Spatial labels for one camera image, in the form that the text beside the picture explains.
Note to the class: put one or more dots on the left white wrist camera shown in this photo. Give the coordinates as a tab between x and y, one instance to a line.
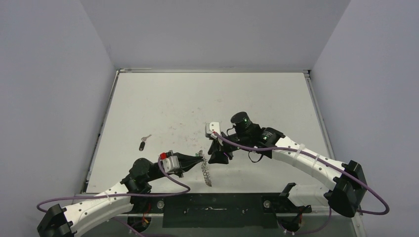
170	162

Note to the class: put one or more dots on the key with black head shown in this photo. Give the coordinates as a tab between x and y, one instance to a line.
143	142

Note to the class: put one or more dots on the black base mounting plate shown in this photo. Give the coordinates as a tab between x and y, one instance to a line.
221	210

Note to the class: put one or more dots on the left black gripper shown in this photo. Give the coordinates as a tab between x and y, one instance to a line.
186	161

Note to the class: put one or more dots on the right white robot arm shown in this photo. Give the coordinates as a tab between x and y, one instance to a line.
342	185

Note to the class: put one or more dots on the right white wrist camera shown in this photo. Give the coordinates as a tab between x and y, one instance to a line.
212	129

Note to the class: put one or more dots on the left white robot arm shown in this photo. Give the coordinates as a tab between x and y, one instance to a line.
129	194

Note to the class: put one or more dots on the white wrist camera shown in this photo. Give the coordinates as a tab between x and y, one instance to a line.
212	129
170	162

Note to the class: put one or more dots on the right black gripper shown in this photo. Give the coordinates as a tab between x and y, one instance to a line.
221	145

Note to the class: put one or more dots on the metal disc with keyrings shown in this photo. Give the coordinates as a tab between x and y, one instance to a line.
205	170

